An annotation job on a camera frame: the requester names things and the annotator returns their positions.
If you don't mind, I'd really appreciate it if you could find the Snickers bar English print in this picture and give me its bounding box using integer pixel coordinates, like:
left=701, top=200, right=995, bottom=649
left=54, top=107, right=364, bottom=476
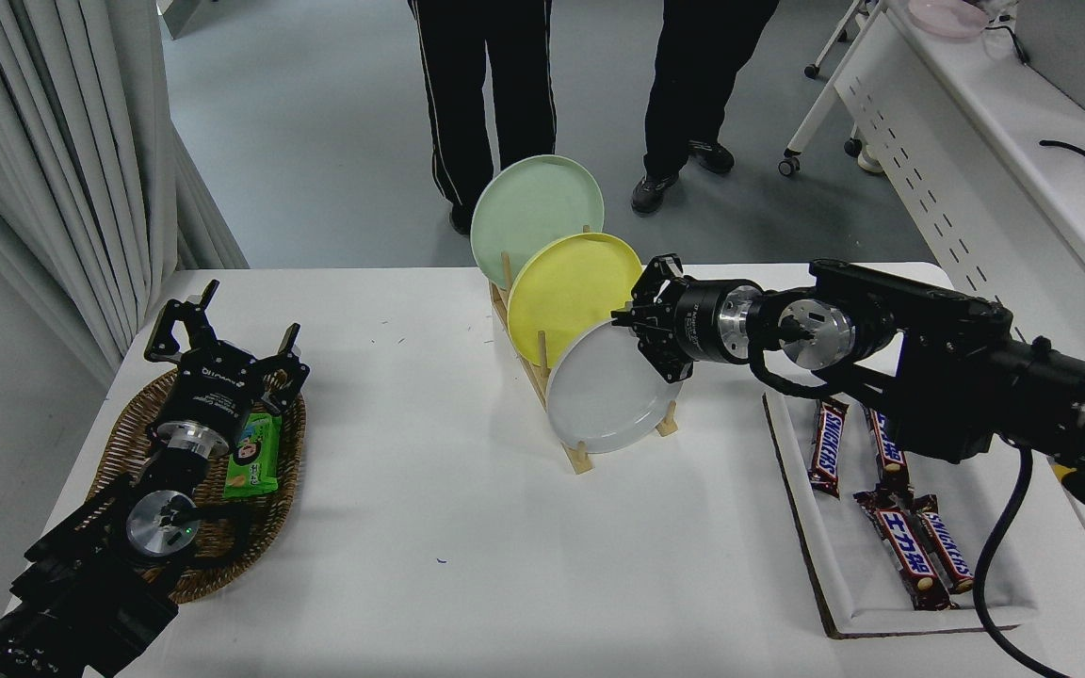
left=915, top=492, right=977, bottom=594
left=806, top=397, right=850, bottom=498

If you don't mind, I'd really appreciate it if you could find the brown wicker basket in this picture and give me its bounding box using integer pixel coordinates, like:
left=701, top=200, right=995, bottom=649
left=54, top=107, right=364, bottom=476
left=86, top=367, right=306, bottom=605

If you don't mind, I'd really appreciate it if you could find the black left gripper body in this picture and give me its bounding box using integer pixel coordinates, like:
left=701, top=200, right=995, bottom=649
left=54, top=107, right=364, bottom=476
left=160, top=348, right=262, bottom=444

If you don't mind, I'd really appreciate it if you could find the green snack pack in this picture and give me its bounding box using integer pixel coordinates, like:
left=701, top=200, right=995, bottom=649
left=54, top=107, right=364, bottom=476
left=222, top=412, right=283, bottom=499

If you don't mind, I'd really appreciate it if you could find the white foam tray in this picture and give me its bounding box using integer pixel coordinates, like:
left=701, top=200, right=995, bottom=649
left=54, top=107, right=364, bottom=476
left=762, top=386, right=1040, bottom=641

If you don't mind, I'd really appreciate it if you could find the white desk perforated panel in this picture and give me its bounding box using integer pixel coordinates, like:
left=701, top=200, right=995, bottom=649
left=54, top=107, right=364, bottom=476
left=778, top=0, right=1085, bottom=378

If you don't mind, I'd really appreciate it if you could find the short Snickers bar Chinese print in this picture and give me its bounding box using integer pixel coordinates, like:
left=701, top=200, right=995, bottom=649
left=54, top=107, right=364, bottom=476
left=863, top=407, right=909, bottom=476

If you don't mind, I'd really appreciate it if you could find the pink bowl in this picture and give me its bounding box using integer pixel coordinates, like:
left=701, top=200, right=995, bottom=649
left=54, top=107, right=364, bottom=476
left=907, top=0, right=989, bottom=39

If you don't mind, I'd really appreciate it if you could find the white wheeled table leg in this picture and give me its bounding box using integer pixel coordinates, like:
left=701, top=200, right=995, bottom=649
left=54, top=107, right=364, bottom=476
left=804, top=0, right=866, bottom=79

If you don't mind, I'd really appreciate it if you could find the yellow plate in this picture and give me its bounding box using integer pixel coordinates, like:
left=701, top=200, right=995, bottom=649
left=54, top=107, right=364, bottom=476
left=507, top=233, right=644, bottom=370

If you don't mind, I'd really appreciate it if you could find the person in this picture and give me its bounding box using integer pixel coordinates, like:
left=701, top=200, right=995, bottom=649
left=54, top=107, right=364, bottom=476
left=408, top=0, right=558, bottom=236
left=630, top=0, right=781, bottom=216

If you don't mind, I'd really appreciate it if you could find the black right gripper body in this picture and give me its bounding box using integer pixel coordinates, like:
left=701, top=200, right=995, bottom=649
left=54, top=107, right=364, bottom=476
left=667, top=280, right=739, bottom=364

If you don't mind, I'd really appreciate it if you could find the white pleated curtain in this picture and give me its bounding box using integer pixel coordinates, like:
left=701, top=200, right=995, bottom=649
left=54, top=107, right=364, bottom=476
left=0, top=0, right=250, bottom=387

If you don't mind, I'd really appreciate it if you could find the pale green plate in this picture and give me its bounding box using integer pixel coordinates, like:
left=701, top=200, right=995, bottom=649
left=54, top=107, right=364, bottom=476
left=470, top=155, right=605, bottom=291

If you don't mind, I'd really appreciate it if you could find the grey plate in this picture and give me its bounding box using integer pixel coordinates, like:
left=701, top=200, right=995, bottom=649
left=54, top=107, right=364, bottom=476
left=545, top=318, right=685, bottom=457

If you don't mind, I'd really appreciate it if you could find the black cable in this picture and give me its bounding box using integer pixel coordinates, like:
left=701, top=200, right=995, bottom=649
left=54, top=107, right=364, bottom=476
left=1038, top=139, right=1085, bottom=176

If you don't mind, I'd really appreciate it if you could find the wooden plate rack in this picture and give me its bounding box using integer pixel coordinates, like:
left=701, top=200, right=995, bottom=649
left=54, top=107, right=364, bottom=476
left=489, top=224, right=678, bottom=476

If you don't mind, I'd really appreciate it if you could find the grey laptop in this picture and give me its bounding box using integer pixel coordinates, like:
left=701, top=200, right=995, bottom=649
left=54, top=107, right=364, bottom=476
left=1013, top=0, right=1085, bottom=128

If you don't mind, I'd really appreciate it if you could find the long Snickers bar Chinese print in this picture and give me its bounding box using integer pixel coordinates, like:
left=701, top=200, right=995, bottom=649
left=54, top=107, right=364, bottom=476
left=851, top=487, right=958, bottom=611

